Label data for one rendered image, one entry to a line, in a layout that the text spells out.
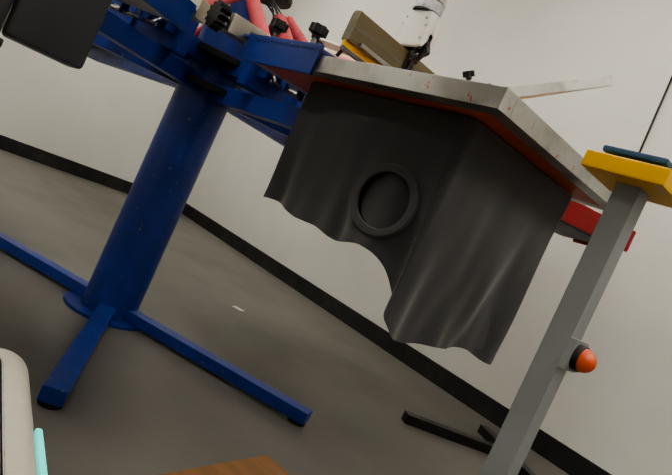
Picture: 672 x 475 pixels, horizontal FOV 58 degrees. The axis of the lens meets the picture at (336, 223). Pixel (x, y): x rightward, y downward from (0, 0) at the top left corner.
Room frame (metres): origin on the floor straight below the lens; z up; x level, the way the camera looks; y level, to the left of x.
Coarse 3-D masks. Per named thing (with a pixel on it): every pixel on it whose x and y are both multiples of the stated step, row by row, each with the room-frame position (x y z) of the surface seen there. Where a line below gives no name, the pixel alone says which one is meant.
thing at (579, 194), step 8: (544, 168) 1.23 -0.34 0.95; (552, 168) 1.19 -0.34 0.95; (552, 176) 1.27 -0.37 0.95; (560, 176) 1.23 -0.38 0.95; (560, 184) 1.31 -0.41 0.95; (568, 184) 1.28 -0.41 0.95; (568, 192) 1.36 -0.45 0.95; (576, 192) 1.32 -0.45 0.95; (584, 200) 1.37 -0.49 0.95; (592, 200) 1.33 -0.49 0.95
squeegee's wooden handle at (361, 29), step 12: (360, 12) 1.40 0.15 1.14; (348, 24) 1.41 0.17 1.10; (360, 24) 1.40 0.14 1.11; (372, 24) 1.42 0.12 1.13; (348, 36) 1.40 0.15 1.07; (360, 36) 1.41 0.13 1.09; (372, 36) 1.43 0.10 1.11; (384, 36) 1.46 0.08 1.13; (372, 48) 1.45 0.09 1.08; (384, 48) 1.47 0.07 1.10; (396, 48) 1.49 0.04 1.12; (384, 60) 1.48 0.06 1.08; (396, 60) 1.51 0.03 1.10; (432, 72) 1.60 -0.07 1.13
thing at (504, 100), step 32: (320, 64) 1.29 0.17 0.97; (352, 64) 1.22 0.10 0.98; (416, 96) 1.11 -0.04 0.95; (448, 96) 1.03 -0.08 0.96; (480, 96) 0.98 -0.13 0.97; (512, 96) 0.97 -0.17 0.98; (512, 128) 1.03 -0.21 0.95; (544, 128) 1.05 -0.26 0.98; (576, 160) 1.15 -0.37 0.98; (608, 192) 1.28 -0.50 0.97
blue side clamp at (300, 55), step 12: (252, 36) 1.50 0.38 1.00; (264, 36) 1.46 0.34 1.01; (252, 48) 1.48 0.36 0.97; (264, 48) 1.44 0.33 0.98; (276, 48) 1.41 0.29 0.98; (288, 48) 1.37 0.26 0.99; (300, 48) 1.34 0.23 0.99; (312, 48) 1.31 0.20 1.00; (252, 60) 1.46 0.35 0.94; (264, 60) 1.43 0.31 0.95; (276, 60) 1.39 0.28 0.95; (288, 60) 1.36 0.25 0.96; (300, 60) 1.33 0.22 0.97; (312, 60) 1.30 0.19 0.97; (300, 72) 1.32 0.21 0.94; (312, 72) 1.30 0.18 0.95
